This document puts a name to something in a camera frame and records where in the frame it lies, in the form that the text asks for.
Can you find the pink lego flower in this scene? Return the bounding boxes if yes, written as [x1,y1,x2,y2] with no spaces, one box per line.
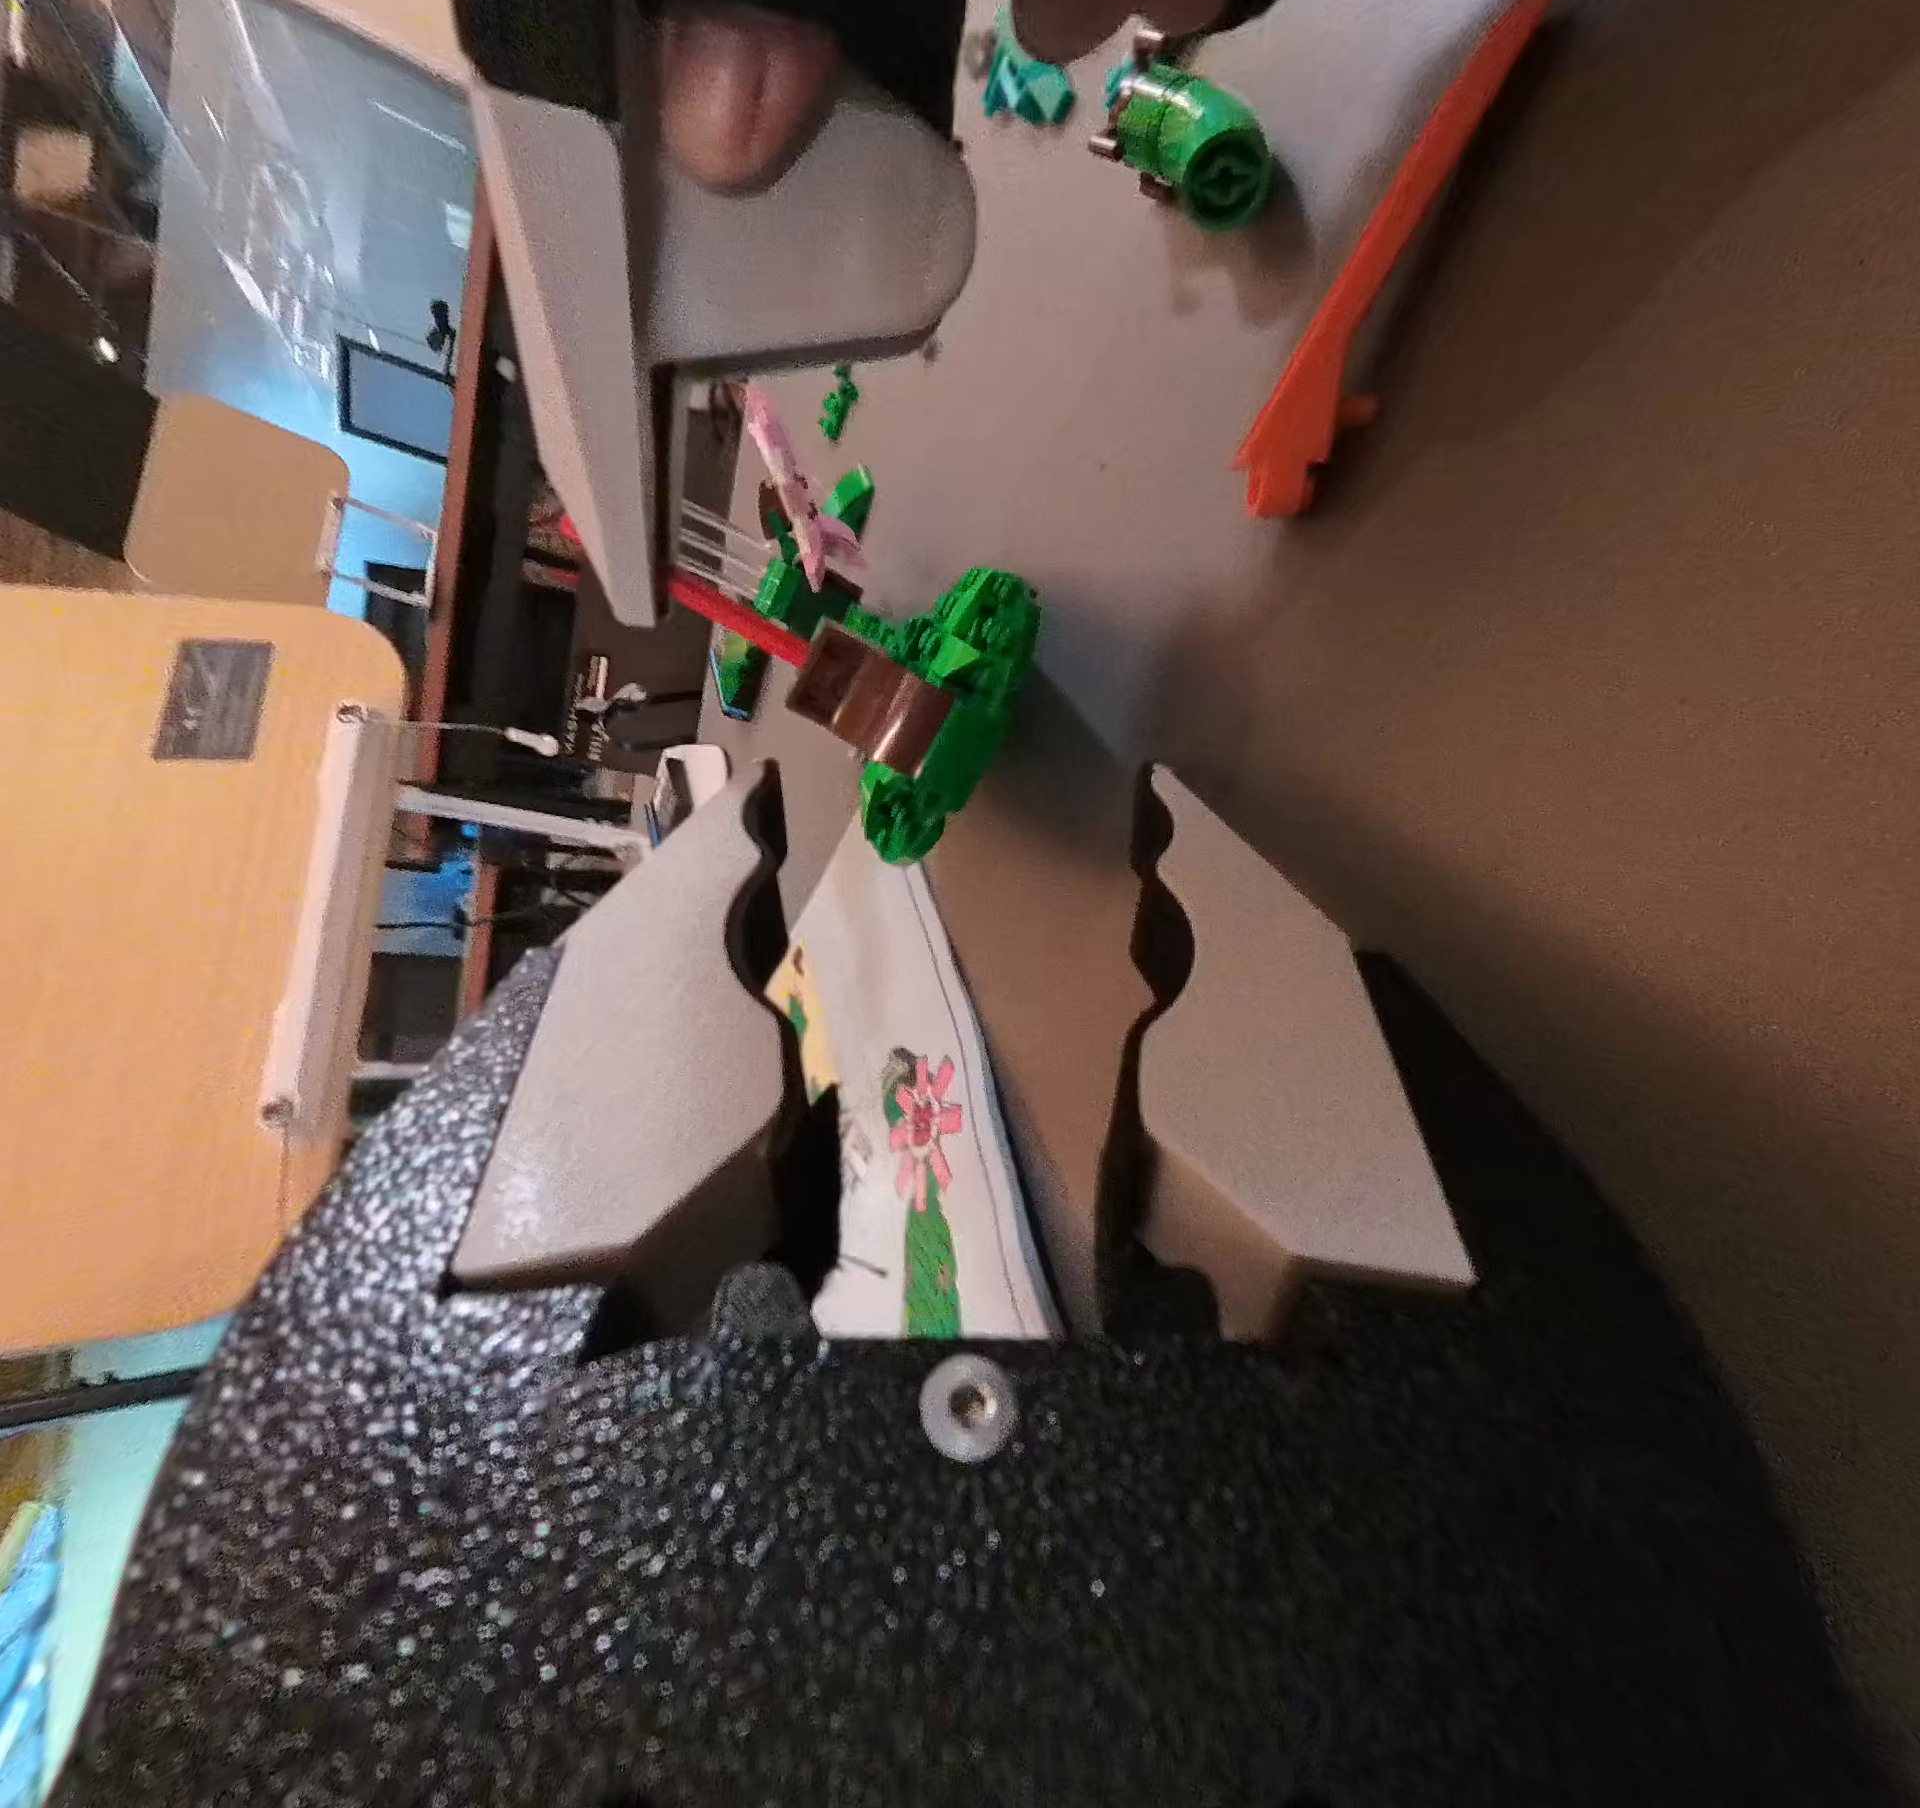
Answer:
[744,385,882,639]

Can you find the green lego base with brown piece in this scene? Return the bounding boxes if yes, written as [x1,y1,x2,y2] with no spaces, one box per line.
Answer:
[785,565,1044,868]

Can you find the person's right hand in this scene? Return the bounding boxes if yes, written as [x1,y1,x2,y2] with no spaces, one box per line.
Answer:
[660,0,1248,198]

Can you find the black monitor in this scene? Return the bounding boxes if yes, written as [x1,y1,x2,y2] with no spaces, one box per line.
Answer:
[338,331,461,464]

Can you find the teal lego plate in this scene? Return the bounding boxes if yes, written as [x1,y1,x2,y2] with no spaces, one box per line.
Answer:
[978,4,1078,125]

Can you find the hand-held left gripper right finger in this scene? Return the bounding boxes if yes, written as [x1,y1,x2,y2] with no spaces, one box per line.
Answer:
[1129,763,1481,1342]

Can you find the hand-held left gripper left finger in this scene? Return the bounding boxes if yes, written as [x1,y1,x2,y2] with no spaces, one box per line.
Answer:
[447,757,801,1299]

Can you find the long orange lego piece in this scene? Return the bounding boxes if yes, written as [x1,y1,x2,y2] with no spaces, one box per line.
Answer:
[1234,0,1581,523]

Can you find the white bracket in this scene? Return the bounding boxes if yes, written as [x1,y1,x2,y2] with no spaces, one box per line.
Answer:
[258,701,404,1138]

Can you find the small light wooden panel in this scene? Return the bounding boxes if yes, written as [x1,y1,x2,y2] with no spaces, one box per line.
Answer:
[125,392,357,607]

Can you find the lego instruction booklet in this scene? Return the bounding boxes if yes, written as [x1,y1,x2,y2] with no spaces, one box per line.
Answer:
[763,829,1070,1342]

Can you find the green lego cylinder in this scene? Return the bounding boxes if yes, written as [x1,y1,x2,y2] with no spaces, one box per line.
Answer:
[1093,20,1280,238]

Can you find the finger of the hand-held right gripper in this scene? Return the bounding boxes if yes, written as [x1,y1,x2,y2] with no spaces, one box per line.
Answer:
[469,81,671,628]

